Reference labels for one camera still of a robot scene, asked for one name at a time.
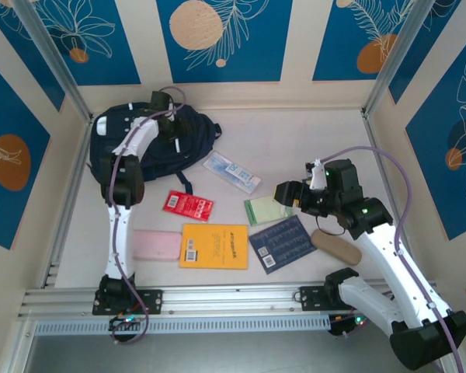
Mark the navy blue backpack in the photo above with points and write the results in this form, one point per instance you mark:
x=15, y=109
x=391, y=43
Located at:
x=202, y=140

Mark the green notepad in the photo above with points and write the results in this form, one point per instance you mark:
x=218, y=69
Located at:
x=264, y=210

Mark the dark blue notebook with barcode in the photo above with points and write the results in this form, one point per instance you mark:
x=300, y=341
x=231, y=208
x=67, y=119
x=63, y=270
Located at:
x=283, y=245

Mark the white blue tissue pack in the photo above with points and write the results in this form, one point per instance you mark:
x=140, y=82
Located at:
x=233, y=171

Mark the tan glasses case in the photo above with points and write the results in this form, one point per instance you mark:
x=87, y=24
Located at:
x=336, y=246

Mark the red packet with barcode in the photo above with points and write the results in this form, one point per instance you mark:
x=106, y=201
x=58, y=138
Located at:
x=188, y=206

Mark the yellow notebook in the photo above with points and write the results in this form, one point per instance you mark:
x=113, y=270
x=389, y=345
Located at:
x=217, y=248

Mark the pink pencil case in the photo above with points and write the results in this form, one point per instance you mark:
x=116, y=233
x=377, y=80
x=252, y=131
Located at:
x=159, y=245

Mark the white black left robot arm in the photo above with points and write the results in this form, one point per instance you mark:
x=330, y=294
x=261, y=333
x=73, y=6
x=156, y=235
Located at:
x=118, y=237

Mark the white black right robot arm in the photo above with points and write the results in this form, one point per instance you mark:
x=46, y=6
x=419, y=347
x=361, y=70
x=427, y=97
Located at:
x=392, y=258

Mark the small black controller board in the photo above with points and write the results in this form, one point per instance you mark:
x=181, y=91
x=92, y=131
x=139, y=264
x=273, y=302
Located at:
x=343, y=326
x=126, y=320

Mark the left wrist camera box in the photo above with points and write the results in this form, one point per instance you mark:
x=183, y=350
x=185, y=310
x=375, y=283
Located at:
x=172, y=109

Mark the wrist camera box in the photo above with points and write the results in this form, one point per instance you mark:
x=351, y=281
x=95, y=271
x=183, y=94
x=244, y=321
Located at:
x=316, y=176
x=172, y=109

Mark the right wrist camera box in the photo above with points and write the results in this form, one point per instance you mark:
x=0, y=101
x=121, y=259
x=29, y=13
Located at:
x=316, y=176

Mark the aluminium side rail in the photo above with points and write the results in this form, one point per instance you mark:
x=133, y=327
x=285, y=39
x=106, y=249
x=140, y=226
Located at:
x=68, y=206
x=376, y=155

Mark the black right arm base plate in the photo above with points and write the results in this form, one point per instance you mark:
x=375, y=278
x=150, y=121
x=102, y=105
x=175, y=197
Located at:
x=310, y=299

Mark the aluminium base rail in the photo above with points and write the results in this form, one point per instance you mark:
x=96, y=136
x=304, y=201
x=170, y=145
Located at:
x=233, y=297

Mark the aluminium frame post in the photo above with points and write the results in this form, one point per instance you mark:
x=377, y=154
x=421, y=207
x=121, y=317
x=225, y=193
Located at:
x=50, y=54
x=396, y=50

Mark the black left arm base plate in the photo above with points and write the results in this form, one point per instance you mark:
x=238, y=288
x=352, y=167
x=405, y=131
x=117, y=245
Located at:
x=155, y=301

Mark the aluminium frame leg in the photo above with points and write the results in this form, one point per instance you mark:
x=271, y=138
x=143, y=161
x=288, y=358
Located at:
x=19, y=349

